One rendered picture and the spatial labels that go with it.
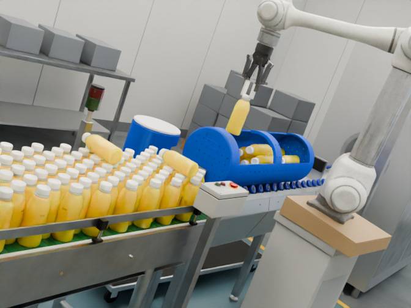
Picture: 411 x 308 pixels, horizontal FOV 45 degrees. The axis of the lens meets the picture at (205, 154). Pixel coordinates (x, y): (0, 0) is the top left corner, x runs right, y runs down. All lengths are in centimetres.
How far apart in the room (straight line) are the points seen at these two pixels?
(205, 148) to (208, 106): 416
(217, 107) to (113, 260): 472
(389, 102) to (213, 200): 74
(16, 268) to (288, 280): 120
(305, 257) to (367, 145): 56
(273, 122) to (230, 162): 366
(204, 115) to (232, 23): 147
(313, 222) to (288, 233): 15
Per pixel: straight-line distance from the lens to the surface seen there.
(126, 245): 176
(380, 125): 196
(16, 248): 152
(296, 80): 811
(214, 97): 636
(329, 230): 210
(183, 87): 687
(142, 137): 274
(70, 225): 156
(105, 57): 504
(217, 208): 185
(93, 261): 168
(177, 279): 247
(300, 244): 220
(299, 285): 223
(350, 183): 194
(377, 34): 212
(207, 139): 227
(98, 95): 214
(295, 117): 617
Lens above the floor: 165
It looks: 14 degrees down
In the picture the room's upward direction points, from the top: 20 degrees clockwise
